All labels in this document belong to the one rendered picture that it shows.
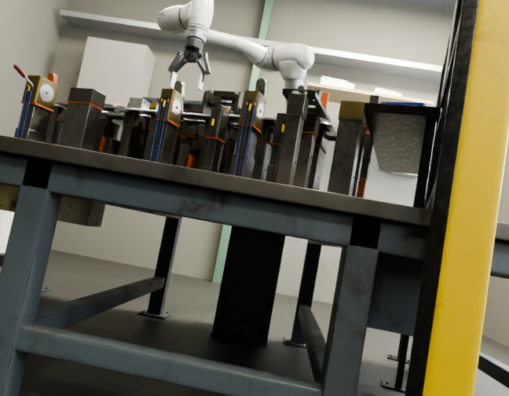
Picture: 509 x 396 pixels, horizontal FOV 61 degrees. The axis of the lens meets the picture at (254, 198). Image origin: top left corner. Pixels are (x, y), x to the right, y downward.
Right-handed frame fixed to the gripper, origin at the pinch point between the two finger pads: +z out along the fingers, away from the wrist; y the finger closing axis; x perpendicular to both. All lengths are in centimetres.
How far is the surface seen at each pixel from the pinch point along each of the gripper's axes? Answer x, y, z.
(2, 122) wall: 159, -303, -9
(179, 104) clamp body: -16.5, 9.0, 13.1
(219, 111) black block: -20.4, 28.4, 16.1
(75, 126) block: -20.6, -34.5, 26.8
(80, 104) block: -20.6, -34.1, 17.8
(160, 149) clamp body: -21.0, 7.8, 32.3
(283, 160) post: -40, 61, 35
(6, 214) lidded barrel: 127, -232, 79
